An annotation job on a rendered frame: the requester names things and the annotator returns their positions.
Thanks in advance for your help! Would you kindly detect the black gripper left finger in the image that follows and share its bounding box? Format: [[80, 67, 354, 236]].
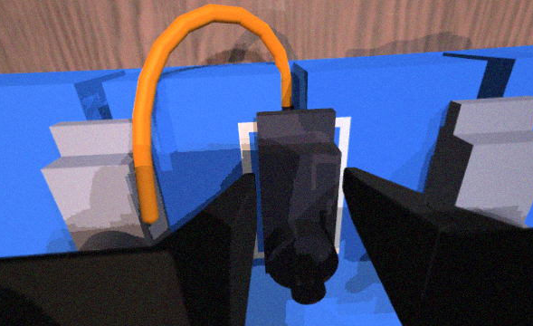
[[0, 173, 257, 326]]

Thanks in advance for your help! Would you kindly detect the blue flat deck plate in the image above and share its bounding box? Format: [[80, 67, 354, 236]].
[[0, 45, 533, 326]]

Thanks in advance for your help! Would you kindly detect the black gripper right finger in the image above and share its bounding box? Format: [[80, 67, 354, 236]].
[[342, 167, 533, 326]]

